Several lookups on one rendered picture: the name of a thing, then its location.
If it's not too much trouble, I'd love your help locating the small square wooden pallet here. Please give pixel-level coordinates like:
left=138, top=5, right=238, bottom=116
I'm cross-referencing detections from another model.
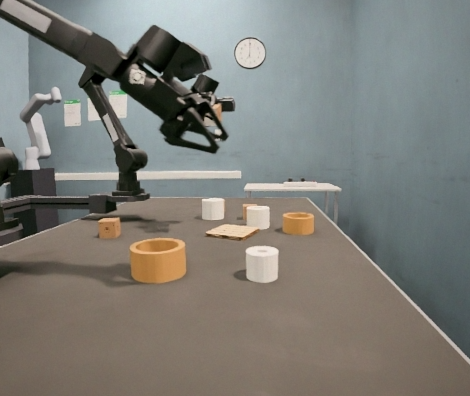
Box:
left=206, top=224, right=259, bottom=241

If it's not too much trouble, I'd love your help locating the orange-brown open cup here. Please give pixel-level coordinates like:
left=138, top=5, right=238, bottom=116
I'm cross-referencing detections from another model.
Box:
left=283, top=213, right=314, bottom=235

